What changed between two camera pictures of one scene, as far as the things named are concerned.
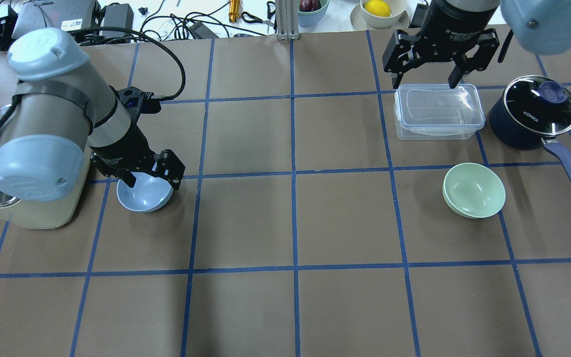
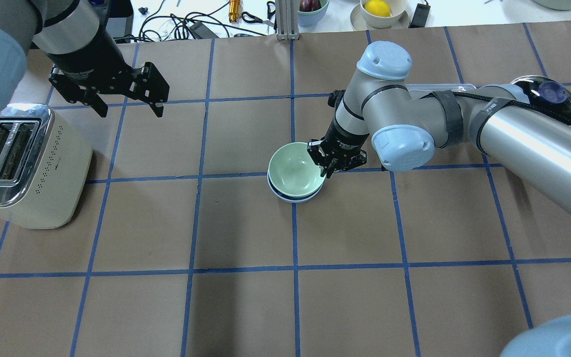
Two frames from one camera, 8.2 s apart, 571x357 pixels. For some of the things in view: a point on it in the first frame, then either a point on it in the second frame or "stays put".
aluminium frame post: x=287 y=20 stays put
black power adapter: x=119 y=16 stays put
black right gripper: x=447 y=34 to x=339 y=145
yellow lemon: x=378 y=8 stays put
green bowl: x=474 y=191 to x=293 y=172
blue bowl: x=149 y=194 to x=296 y=199
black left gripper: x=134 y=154 to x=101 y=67
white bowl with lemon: x=361 y=20 stays put
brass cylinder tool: x=235 y=6 stays put
